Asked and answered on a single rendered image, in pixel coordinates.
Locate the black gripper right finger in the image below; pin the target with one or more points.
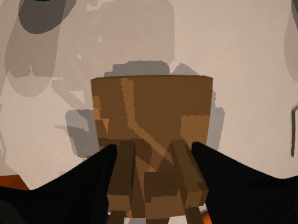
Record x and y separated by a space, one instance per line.
241 195

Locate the brown ball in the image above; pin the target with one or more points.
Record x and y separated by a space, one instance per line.
206 218

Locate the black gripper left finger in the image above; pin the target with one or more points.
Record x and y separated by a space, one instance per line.
77 197

